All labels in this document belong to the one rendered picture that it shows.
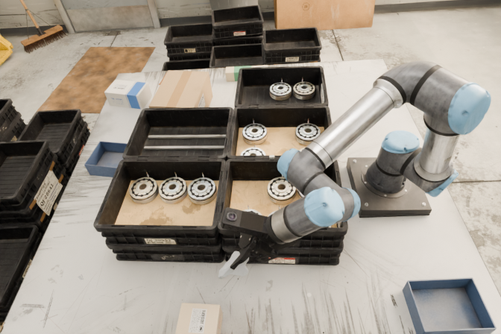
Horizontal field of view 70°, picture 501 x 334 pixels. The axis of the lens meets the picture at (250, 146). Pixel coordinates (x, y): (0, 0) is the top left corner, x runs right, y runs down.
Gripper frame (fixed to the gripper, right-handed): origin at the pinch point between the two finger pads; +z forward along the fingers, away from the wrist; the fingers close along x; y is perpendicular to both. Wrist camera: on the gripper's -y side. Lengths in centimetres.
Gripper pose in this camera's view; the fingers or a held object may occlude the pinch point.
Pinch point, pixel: (221, 248)
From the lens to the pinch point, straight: 97.1
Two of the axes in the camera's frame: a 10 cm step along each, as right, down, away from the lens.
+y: 7.5, 5.2, 4.0
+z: -6.5, 4.6, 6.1
